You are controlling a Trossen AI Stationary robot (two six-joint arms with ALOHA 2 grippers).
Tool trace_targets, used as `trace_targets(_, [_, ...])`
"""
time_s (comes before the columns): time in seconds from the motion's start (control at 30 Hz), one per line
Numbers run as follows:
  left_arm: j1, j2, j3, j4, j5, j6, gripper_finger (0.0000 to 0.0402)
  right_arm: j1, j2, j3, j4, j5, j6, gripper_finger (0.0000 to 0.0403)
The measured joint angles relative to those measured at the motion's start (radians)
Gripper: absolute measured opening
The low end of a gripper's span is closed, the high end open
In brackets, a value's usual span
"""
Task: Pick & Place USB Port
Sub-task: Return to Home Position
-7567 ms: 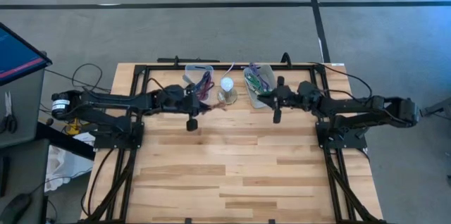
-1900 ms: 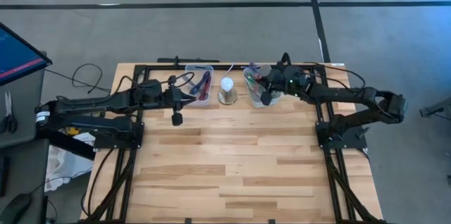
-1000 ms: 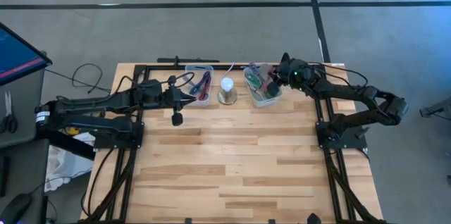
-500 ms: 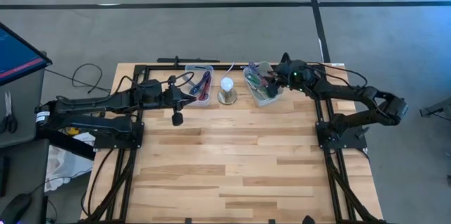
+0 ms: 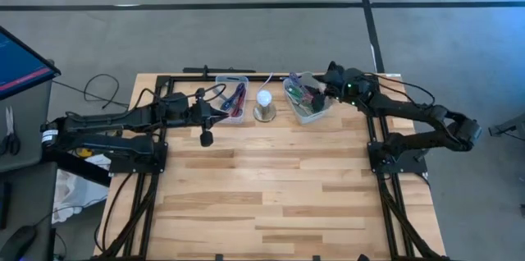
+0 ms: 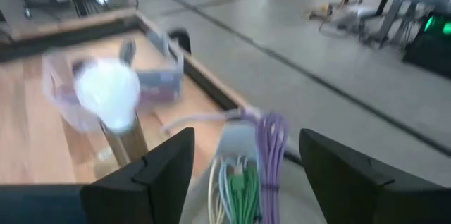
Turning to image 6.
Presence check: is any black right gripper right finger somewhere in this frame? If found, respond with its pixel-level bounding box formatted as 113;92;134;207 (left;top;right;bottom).
299;128;428;224

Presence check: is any pale blue cable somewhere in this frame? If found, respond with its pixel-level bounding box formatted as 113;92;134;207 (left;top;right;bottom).
206;156;245;224

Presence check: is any grey metal rack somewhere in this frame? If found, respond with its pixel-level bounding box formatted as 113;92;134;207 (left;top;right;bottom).
366;0;451;47

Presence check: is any green cable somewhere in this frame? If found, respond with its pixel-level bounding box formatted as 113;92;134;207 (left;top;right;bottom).
226;163;262;224

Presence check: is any purple cable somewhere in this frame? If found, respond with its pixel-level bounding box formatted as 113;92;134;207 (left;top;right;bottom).
254;110;290;224

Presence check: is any white light bulb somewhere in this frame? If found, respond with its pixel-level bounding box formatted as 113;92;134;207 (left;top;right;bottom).
73;57;142;134

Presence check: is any clear plastic bin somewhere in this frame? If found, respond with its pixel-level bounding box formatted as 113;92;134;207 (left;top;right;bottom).
41;30;187;134

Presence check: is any black computer with green lights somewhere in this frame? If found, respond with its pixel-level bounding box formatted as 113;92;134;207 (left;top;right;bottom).
402;11;451;79

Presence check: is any red white braided cable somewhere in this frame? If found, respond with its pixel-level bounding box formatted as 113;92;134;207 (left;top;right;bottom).
137;82;183;105

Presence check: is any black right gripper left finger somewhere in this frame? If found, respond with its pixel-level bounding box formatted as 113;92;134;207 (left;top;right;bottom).
80;127;196;224

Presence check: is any white plastic bin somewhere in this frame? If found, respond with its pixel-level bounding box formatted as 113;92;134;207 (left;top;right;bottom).
178;111;330;224

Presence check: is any white lamp cord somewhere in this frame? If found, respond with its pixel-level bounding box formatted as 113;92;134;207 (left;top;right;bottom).
161;108;264;134

